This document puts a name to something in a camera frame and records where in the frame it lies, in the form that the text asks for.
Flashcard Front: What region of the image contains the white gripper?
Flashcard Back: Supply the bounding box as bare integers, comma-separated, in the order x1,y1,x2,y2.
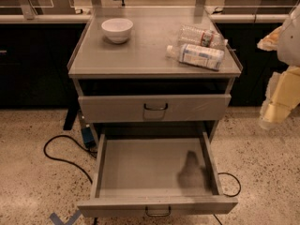
257,26,300,130

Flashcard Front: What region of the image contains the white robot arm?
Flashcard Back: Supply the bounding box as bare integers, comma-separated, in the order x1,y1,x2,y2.
257,5,300,129

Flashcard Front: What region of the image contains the clear red label bottle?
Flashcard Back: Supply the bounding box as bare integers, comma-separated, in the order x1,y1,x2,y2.
177,25,227,51

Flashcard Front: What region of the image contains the grey drawer cabinet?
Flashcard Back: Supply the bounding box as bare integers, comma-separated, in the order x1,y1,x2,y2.
69,7,242,136

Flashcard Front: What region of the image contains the closed upper grey drawer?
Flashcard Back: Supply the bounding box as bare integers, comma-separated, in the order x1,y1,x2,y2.
79,95,231,123

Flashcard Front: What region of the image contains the open middle grey drawer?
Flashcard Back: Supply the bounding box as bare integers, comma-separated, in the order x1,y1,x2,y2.
78,132,238,218

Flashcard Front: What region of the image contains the white ceramic bowl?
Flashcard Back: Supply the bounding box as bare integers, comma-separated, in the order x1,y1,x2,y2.
101,18,133,44

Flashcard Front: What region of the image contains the blue power adapter box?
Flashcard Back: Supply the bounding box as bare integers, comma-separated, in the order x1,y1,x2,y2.
81,127,96,148

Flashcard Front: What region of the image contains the black cable right floor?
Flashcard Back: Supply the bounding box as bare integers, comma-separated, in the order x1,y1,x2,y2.
213,172,242,225

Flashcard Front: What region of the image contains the black power cable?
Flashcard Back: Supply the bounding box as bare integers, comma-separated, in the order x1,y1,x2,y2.
42,134,98,185

